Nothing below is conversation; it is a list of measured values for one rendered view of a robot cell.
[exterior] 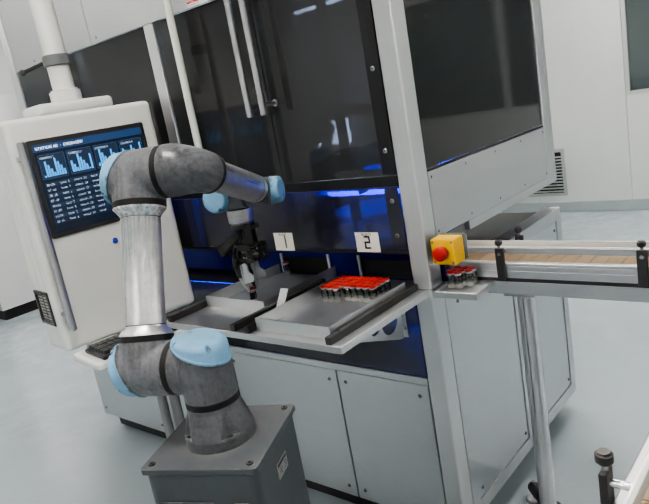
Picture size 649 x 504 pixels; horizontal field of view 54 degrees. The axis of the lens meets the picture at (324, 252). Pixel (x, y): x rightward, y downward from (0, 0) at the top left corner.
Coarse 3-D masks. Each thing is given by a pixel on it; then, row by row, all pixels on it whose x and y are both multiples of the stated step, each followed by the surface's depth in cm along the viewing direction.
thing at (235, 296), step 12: (276, 276) 222; (288, 276) 219; (300, 276) 216; (312, 276) 214; (324, 276) 205; (228, 288) 208; (240, 288) 212; (264, 288) 210; (276, 288) 207; (288, 288) 205; (300, 288) 196; (216, 300) 198; (228, 300) 194; (240, 300) 190; (252, 300) 187; (264, 300) 185; (276, 300) 188
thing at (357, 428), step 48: (480, 336) 201; (240, 384) 247; (288, 384) 229; (336, 384) 213; (384, 384) 199; (480, 384) 202; (336, 432) 220; (384, 432) 205; (432, 432) 193; (480, 432) 202; (528, 432) 231; (336, 480) 228; (384, 480) 212; (432, 480) 198; (480, 480) 203
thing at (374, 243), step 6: (360, 234) 188; (366, 234) 186; (372, 234) 185; (360, 240) 188; (366, 240) 187; (372, 240) 185; (378, 240) 184; (360, 246) 189; (372, 246) 186; (378, 246) 185
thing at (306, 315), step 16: (320, 288) 190; (400, 288) 177; (288, 304) 180; (304, 304) 185; (320, 304) 183; (336, 304) 180; (352, 304) 178; (368, 304) 166; (256, 320) 171; (272, 320) 166; (288, 320) 174; (304, 320) 172; (320, 320) 170; (336, 320) 167; (304, 336) 160; (320, 336) 156
